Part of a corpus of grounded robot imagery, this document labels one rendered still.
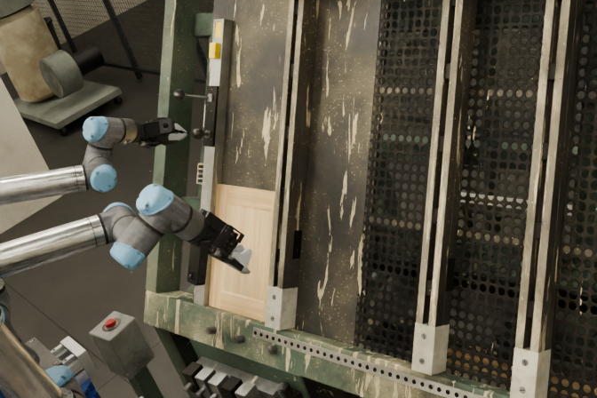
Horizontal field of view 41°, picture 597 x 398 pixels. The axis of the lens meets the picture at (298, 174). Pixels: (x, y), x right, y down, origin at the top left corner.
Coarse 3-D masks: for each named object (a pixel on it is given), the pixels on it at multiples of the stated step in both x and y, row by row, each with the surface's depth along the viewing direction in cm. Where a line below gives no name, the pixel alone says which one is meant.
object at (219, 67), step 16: (224, 32) 264; (224, 48) 264; (224, 64) 265; (224, 80) 265; (224, 96) 266; (224, 112) 267; (224, 128) 267; (208, 160) 267; (208, 176) 267; (208, 192) 267; (208, 208) 266; (208, 256) 267; (208, 272) 268; (208, 288) 268; (208, 304) 269
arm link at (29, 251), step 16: (112, 208) 192; (128, 208) 193; (80, 224) 186; (96, 224) 187; (112, 224) 187; (16, 240) 182; (32, 240) 182; (48, 240) 183; (64, 240) 184; (80, 240) 185; (96, 240) 187; (112, 240) 189; (0, 256) 179; (16, 256) 180; (32, 256) 181; (48, 256) 183; (64, 256) 185; (0, 272) 179; (16, 272) 182
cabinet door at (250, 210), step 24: (240, 192) 260; (264, 192) 252; (240, 216) 260; (264, 216) 253; (264, 240) 252; (216, 264) 266; (264, 264) 252; (216, 288) 266; (240, 288) 259; (264, 288) 252; (240, 312) 259; (264, 312) 252
